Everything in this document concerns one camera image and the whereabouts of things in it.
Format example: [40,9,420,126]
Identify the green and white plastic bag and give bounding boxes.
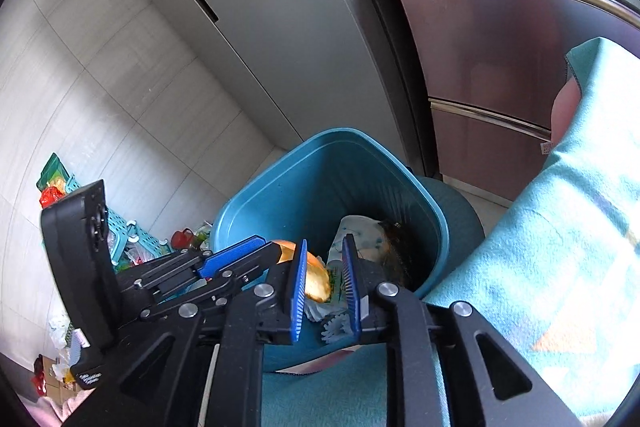
[192,221,215,251]

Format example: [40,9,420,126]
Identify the blue plastic waste bin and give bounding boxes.
[210,128,449,373]

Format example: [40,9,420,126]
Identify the silver refrigerator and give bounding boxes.
[97,0,431,178]

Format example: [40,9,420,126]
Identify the metallic brown kitchen cabinet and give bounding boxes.
[390,0,640,204]

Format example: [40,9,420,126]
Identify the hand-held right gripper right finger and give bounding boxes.
[341,233,581,427]

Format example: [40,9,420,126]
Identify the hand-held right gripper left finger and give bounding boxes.
[65,239,308,427]

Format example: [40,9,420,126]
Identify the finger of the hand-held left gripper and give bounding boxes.
[116,234,269,304]
[136,242,282,324]

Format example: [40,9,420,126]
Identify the red plastic cup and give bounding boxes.
[172,229,197,251]

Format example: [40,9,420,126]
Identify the dark teal round seat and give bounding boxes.
[415,177,486,269]

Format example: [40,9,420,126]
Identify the small red packet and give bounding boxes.
[31,354,47,394]

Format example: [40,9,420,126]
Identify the turquoise plastic basket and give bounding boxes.
[65,174,173,269]

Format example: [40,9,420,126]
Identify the orange fruit peel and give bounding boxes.
[277,239,332,304]

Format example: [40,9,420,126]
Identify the white printed wrapper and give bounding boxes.
[327,214,388,268]

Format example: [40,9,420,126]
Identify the colourful snack packet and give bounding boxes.
[37,152,69,208]

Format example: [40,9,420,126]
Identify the white crumpled plastic bag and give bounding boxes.
[124,246,152,269]

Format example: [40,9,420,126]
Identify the brown cardboard piece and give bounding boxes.
[40,357,82,404]

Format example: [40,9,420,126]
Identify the green printed wrapper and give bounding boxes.
[327,257,350,304]

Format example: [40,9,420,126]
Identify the dark brown husk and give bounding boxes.
[379,219,417,289]

